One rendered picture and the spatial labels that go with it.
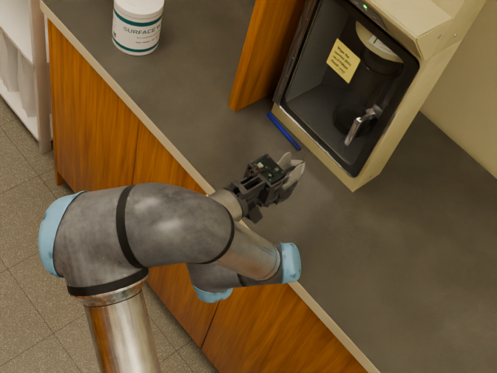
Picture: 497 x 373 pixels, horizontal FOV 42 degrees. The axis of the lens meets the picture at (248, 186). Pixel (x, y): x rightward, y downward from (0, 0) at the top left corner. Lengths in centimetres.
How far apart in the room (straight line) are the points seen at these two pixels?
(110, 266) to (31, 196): 180
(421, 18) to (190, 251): 65
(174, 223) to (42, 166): 194
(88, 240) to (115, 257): 4
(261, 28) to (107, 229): 82
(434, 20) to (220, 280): 63
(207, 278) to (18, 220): 147
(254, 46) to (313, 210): 43
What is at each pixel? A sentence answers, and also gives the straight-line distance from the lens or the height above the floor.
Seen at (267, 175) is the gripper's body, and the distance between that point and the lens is 128.
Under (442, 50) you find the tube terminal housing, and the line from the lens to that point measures 139.
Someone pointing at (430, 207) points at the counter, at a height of 94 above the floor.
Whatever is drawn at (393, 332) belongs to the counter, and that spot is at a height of 94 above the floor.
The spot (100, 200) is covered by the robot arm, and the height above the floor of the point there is 147.
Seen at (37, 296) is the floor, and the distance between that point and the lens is 246.
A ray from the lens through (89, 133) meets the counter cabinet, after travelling 216.
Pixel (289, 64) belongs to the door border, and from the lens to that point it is 163.
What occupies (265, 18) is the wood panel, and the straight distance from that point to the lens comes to 154.
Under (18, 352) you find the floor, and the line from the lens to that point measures 238.
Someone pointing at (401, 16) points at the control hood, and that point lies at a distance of 125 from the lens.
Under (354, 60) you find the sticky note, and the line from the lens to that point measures 148.
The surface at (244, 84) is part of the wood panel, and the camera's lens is 168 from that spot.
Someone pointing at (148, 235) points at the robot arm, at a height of 148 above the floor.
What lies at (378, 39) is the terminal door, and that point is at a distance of 141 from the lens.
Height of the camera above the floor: 220
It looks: 52 degrees down
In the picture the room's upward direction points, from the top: 20 degrees clockwise
